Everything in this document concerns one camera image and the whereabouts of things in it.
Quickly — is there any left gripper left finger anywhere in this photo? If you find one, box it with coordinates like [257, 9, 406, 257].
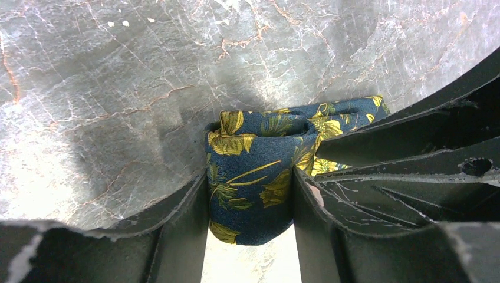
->
[1, 174, 209, 283]

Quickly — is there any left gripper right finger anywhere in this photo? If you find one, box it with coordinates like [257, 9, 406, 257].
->
[293, 170, 499, 282]

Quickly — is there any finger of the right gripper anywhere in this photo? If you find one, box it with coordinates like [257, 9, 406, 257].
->
[317, 50, 499, 167]
[314, 138, 499, 235]

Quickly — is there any navy yellow floral tie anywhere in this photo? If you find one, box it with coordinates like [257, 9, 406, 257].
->
[205, 96, 390, 246]

